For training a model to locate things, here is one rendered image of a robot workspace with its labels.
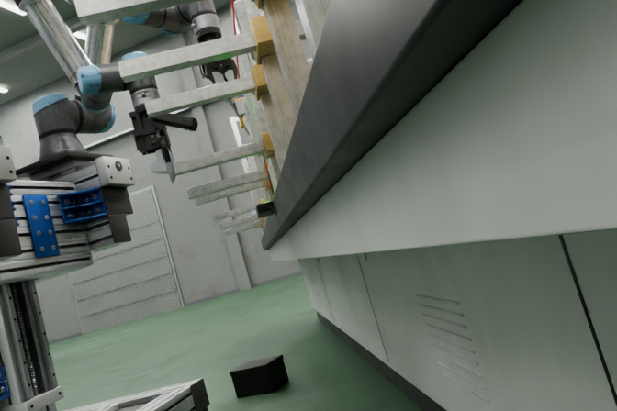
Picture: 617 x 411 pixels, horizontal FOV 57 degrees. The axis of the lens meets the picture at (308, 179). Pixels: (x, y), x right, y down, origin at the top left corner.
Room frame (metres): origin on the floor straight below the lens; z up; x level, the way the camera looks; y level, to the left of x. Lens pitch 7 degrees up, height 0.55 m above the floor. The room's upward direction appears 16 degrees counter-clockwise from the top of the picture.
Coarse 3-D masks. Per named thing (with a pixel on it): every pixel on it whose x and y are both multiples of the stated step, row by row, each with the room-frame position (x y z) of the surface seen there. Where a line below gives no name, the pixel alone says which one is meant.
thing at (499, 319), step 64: (384, 256) 1.51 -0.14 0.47; (448, 256) 1.02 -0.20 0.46; (512, 256) 0.77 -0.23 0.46; (576, 256) 0.62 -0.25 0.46; (320, 320) 4.24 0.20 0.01; (384, 320) 1.76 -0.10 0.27; (448, 320) 1.13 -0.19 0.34; (512, 320) 0.83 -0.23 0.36; (576, 320) 0.66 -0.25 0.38; (448, 384) 1.27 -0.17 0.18; (512, 384) 0.91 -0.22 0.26; (576, 384) 0.71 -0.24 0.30
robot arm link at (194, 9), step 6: (204, 0) 1.50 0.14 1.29; (210, 0) 1.52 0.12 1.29; (180, 6) 1.53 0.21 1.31; (186, 6) 1.52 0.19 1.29; (192, 6) 1.51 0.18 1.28; (198, 6) 1.50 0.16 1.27; (204, 6) 1.50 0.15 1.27; (210, 6) 1.51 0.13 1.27; (186, 12) 1.53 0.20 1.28; (192, 12) 1.51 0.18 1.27; (198, 12) 1.50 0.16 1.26; (204, 12) 1.50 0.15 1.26; (210, 12) 1.51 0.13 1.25; (192, 18) 1.51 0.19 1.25
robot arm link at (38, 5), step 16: (16, 0) 1.46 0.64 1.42; (32, 0) 1.46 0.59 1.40; (48, 0) 1.48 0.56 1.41; (32, 16) 1.47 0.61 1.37; (48, 16) 1.47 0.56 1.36; (48, 32) 1.47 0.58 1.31; (64, 32) 1.49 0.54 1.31; (64, 48) 1.48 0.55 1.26; (80, 48) 1.51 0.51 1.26; (64, 64) 1.49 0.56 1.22; (80, 64) 1.49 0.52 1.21; (96, 112) 1.57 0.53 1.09
